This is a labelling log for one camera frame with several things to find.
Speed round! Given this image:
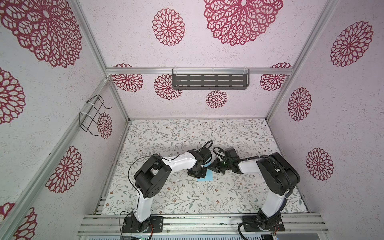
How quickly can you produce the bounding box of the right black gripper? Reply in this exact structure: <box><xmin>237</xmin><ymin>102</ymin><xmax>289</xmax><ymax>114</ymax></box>
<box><xmin>207</xmin><ymin>158</ymin><xmax>232</xmax><ymax>174</ymax></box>

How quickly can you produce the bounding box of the light blue square paper sheet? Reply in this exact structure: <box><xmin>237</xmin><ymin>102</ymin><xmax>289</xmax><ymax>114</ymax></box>
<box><xmin>197</xmin><ymin>170</ymin><xmax>214</xmax><ymax>182</ymax></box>

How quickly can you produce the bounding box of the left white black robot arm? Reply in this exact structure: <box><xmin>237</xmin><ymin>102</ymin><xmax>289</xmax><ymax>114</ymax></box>
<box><xmin>134</xmin><ymin>147</ymin><xmax>212</xmax><ymax>223</ymax></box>

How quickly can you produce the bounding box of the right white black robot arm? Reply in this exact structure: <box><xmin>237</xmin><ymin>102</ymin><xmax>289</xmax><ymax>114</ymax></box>
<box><xmin>208</xmin><ymin>153</ymin><xmax>301</xmax><ymax>223</ymax></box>

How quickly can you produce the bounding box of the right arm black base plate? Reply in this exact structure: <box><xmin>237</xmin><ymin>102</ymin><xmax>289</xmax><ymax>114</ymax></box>
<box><xmin>242</xmin><ymin>215</ymin><xmax>285</xmax><ymax>232</ymax></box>

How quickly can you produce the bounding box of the dark grey slotted wall shelf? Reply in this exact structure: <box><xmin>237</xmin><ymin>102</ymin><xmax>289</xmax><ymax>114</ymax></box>
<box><xmin>171</xmin><ymin>69</ymin><xmax>250</xmax><ymax>90</ymax></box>

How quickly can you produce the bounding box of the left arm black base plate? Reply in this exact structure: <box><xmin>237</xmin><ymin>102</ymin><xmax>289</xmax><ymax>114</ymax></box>
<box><xmin>122</xmin><ymin>215</ymin><xmax>164</xmax><ymax>233</ymax></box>

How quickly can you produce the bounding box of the black wire wall rack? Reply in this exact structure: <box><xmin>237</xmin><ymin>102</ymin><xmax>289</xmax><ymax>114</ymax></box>
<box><xmin>78</xmin><ymin>95</ymin><xmax>113</xmax><ymax>139</ymax></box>

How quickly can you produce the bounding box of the aluminium front rail frame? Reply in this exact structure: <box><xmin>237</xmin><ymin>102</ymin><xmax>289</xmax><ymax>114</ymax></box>
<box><xmin>77</xmin><ymin>213</ymin><xmax>329</xmax><ymax>237</ymax></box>

